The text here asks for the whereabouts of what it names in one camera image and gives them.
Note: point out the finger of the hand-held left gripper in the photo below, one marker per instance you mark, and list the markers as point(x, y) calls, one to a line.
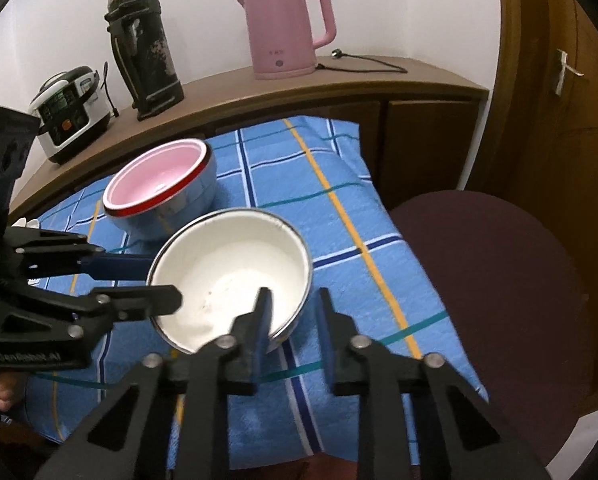
point(144, 300)
point(124, 265)

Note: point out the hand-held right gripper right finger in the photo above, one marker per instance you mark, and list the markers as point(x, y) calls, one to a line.
point(325, 335)

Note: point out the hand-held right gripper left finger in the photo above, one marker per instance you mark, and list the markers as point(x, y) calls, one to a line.
point(263, 330)

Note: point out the white enamel bowl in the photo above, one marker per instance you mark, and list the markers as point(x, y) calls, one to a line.
point(229, 260)

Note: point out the person's left hand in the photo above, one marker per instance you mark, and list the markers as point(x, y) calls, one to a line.
point(8, 391)

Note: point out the blue plaid cloth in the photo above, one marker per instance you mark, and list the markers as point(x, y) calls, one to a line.
point(379, 285)

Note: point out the white rice cooker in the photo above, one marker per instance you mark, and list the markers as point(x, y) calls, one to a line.
point(66, 115)

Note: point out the pink bowl red rim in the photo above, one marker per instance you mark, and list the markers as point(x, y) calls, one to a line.
point(154, 175)

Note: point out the dark maroon chair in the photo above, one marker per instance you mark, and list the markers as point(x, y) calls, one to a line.
point(504, 285)

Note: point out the black thermos flask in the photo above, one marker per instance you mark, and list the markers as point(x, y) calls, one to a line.
point(149, 50)

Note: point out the brown wooden cabinet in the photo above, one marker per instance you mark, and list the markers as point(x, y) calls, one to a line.
point(329, 90)

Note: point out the pink electric kettle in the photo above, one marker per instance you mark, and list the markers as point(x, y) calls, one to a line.
point(279, 30)

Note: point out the brown wooden door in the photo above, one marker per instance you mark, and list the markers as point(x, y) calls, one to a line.
point(569, 170)

